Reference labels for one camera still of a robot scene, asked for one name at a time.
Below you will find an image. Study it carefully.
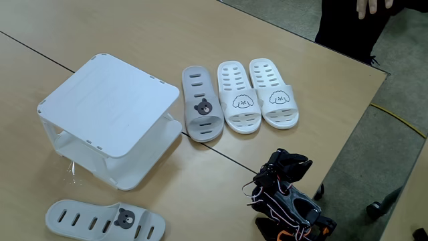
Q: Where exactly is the white dog slipper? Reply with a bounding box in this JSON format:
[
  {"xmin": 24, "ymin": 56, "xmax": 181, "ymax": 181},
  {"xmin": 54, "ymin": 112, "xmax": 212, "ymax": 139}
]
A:
[
  {"xmin": 217, "ymin": 60, "xmax": 262, "ymax": 135},
  {"xmin": 249, "ymin": 58, "xmax": 300, "ymax": 131}
]

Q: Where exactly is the grey bear slipper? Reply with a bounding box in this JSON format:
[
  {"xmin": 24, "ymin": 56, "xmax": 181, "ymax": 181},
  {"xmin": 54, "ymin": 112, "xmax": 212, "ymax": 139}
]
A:
[
  {"xmin": 45, "ymin": 199, "xmax": 167, "ymax": 241},
  {"xmin": 181, "ymin": 65, "xmax": 225, "ymax": 143}
]

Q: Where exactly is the white two-shelf shoe rack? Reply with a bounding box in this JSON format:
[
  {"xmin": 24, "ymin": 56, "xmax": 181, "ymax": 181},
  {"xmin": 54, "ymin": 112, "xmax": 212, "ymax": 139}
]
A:
[{"xmin": 36, "ymin": 52, "xmax": 183, "ymax": 191}]

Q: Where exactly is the person's hand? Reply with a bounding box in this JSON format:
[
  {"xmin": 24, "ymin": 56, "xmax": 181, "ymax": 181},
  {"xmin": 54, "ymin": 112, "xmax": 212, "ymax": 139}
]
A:
[{"xmin": 356, "ymin": 0, "xmax": 395, "ymax": 20}]

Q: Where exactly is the black caster wheel with leg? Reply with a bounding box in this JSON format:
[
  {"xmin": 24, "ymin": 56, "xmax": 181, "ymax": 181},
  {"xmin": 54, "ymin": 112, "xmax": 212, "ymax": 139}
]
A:
[{"xmin": 366, "ymin": 186, "xmax": 404, "ymax": 221}]

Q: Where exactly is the person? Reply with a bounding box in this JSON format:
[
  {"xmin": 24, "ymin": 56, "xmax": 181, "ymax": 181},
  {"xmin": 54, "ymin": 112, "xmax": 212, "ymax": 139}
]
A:
[{"xmin": 314, "ymin": 0, "xmax": 428, "ymax": 66}]

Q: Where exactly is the black floor object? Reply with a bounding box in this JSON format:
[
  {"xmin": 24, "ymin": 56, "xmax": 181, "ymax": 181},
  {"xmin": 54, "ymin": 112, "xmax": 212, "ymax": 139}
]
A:
[{"xmin": 412, "ymin": 227, "xmax": 428, "ymax": 241}]

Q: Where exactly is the clear tape piece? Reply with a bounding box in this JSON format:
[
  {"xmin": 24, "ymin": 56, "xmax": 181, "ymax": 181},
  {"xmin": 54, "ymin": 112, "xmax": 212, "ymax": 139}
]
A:
[{"xmin": 65, "ymin": 159, "xmax": 81, "ymax": 187}]

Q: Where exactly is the yellow floor cable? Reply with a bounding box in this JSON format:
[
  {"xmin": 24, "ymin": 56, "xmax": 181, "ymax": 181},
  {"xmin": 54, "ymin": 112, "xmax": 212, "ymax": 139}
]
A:
[{"xmin": 369, "ymin": 102, "xmax": 428, "ymax": 139}]

